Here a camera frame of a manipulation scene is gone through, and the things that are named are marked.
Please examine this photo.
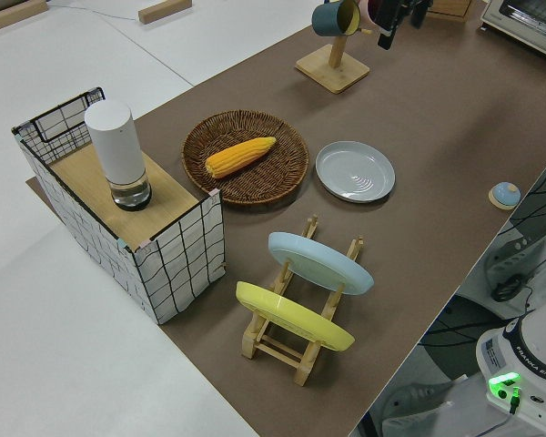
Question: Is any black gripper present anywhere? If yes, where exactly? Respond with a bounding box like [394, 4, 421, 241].
[375, 0, 429, 50]

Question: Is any gray round plate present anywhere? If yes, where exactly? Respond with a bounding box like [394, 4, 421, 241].
[315, 140, 397, 204]

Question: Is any light blue plate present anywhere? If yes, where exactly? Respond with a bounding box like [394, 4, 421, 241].
[268, 231, 375, 296]

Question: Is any yellow plate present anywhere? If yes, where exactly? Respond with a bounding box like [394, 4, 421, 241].
[235, 280, 357, 352]

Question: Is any light wooden box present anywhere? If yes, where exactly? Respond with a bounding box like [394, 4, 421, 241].
[425, 0, 475, 20]

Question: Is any dark teal mug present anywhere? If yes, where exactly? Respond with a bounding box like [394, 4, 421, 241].
[311, 0, 347, 36]

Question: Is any wooden mug tree stand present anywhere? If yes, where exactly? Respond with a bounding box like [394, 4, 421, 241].
[295, 25, 371, 95]

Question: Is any brown table mat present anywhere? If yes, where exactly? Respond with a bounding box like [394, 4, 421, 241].
[25, 0, 546, 437]

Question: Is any white toaster oven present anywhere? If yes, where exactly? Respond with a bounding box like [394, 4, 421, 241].
[477, 0, 546, 65]

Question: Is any blue call bell wood base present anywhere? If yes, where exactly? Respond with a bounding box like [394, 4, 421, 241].
[488, 181, 522, 211]

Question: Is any yellow corn cob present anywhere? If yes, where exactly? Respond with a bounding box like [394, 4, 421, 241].
[204, 136, 278, 179]

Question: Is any brown wicker basket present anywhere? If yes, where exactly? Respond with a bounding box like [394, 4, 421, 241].
[182, 109, 311, 209]

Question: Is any wooden block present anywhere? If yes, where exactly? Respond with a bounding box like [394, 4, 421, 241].
[0, 0, 49, 32]
[137, 0, 193, 25]

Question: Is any white cylinder with clear base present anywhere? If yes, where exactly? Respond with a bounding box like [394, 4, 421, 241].
[84, 99, 154, 212]

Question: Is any grid-pattern box with wood top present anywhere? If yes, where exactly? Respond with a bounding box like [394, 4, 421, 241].
[11, 86, 227, 326]

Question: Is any wooden dish rack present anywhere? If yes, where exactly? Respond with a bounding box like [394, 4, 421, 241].
[241, 215, 365, 388]

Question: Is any black plug with cable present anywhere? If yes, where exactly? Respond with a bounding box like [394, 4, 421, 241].
[490, 275, 536, 302]

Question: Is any thin pale cable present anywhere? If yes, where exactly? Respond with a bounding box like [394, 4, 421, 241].
[49, 2, 140, 22]

